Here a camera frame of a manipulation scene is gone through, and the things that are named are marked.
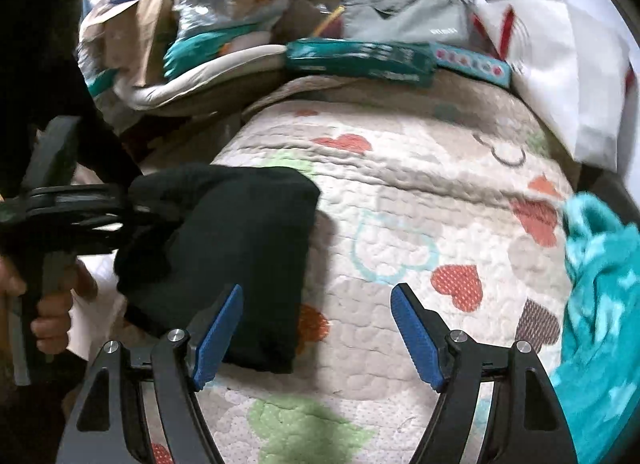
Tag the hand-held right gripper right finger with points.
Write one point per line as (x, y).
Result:
(417, 339)

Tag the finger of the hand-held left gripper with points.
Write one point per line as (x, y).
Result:
(145, 211)

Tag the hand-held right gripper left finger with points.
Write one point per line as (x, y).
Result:
(215, 339)

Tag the black pants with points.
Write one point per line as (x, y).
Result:
(235, 254)

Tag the person's left hand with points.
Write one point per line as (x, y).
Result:
(50, 326)

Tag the beige quilted cushion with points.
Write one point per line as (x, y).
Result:
(200, 87)

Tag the quilted heart print blanket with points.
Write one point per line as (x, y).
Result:
(410, 184)

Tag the teal folded cloth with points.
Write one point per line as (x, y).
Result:
(195, 54)

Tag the brown cardboard box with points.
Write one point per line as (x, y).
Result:
(135, 29)

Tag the teal fleece blanket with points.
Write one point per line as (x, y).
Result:
(600, 324)

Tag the green paper packet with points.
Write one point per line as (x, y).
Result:
(355, 59)

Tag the blue box with shapes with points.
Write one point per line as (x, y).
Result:
(475, 64)

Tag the white paper bag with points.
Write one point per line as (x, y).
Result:
(560, 59)

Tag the grey laptop bag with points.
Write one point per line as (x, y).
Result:
(405, 14)

